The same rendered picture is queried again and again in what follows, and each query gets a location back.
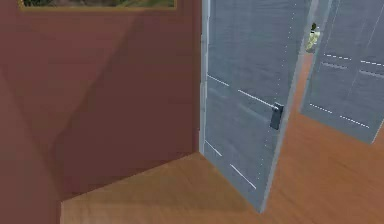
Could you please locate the pale yellow green object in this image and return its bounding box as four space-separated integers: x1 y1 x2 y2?
305 22 322 54

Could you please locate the black door handle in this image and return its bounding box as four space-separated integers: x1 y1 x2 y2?
269 102 285 131

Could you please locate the gold framed wall picture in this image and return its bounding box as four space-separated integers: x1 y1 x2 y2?
17 0 178 11

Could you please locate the grey blue room door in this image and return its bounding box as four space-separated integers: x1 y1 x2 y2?
199 0 320 214
299 0 384 145

